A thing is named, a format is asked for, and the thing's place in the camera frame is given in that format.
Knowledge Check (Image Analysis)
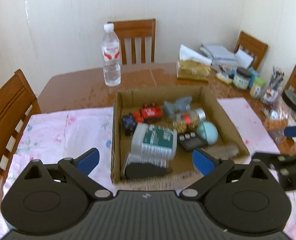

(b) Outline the clear water bottle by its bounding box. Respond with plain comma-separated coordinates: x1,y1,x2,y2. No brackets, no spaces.
101,23,121,87

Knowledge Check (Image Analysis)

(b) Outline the yellow sticky note pad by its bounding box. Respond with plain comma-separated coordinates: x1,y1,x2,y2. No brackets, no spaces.
216,73,233,85

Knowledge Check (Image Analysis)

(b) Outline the white green medical bottle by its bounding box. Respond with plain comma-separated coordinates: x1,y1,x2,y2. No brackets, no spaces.
131,123,178,160

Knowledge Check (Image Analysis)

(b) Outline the wooden chair far right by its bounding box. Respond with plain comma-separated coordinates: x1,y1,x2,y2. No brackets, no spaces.
234,30,269,70

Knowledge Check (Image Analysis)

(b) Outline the cardboard box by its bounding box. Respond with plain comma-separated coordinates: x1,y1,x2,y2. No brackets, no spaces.
111,85,250,184

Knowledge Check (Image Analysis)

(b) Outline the large jar black lid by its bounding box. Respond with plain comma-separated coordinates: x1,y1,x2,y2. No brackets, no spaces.
264,88,296,143

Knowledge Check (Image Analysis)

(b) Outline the cup of pens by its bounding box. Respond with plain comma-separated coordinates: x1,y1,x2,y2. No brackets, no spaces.
261,66,285,105

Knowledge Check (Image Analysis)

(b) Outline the grey plush toy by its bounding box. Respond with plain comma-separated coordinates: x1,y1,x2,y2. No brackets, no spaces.
163,96,192,117

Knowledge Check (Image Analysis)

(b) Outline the black remote device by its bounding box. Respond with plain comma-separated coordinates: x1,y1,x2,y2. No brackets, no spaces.
177,131,208,152

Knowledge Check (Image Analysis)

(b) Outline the small jar green lid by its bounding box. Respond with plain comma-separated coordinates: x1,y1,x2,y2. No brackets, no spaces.
250,76,265,99

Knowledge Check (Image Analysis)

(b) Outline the wooden chair back centre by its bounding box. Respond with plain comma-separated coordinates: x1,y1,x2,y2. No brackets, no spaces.
108,18,156,65

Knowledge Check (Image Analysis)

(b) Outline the clear plastic jar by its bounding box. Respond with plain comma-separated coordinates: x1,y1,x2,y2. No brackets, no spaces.
206,144,239,159

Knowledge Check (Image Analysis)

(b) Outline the capsule bottle silver cap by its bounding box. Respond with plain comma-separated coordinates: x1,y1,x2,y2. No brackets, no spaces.
172,108,206,133

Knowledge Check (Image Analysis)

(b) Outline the black toy train block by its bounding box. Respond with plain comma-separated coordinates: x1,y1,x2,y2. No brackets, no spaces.
121,112,144,136

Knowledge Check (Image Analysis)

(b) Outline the pink floral tablecloth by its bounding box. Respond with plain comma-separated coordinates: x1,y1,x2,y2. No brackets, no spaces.
0,98,296,239

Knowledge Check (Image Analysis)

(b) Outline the stack of papers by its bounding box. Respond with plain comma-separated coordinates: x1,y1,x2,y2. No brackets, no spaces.
200,44,254,68

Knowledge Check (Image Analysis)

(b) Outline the blue box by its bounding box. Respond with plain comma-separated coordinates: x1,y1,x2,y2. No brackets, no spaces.
247,67,259,89

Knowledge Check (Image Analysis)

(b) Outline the glass jar dark lid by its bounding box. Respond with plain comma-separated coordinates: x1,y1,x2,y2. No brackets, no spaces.
233,67,252,90

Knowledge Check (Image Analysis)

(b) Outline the red toy train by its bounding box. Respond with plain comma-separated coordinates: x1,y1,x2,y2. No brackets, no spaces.
140,102,162,124

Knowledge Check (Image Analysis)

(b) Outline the wooden chair left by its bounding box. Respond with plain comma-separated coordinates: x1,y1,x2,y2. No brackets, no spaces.
0,69,41,179

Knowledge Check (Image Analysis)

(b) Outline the light blue round case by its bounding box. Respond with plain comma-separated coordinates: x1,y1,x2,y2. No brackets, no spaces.
197,120,219,145

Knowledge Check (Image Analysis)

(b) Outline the pink card package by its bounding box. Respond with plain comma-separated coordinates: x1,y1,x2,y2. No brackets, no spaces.
122,153,170,179

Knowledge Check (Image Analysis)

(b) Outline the gold tissue pack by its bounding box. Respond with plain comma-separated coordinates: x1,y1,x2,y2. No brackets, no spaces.
176,44,212,82

